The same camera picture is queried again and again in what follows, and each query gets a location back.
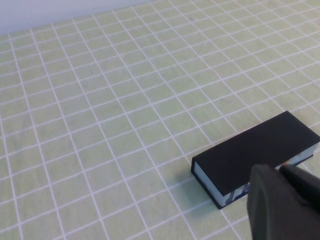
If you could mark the green checkered tablecloth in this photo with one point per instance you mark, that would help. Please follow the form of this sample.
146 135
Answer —
100 112

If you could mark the black glasses case blue print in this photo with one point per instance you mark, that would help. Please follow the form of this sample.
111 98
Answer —
250 150

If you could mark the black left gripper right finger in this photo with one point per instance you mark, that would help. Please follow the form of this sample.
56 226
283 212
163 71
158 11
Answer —
302 185

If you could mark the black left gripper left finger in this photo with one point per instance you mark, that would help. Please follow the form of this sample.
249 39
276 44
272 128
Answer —
275 215

